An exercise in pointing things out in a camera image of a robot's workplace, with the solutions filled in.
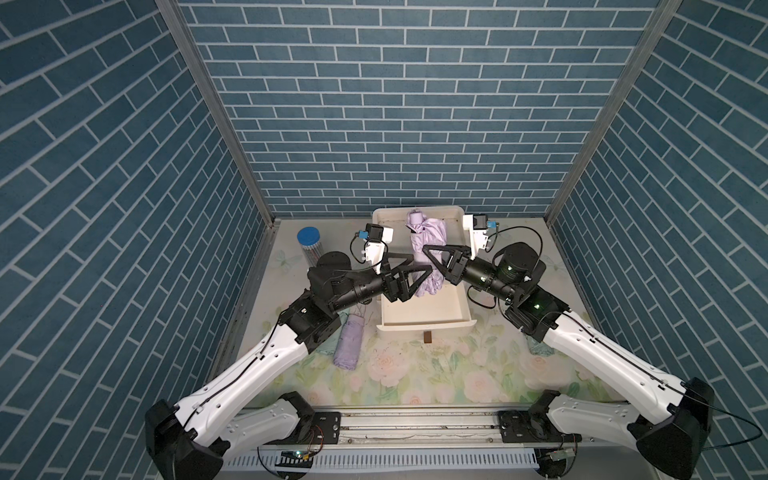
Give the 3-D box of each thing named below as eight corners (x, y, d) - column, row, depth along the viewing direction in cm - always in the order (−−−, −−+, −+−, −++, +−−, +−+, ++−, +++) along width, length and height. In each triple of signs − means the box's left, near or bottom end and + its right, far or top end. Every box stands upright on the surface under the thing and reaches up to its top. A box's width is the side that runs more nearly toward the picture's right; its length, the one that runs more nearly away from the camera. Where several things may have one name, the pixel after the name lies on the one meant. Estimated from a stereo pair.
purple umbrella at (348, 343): (334, 369, 85) (331, 363, 82) (345, 319, 95) (343, 312, 92) (355, 371, 85) (354, 366, 81) (364, 320, 95) (363, 314, 91)
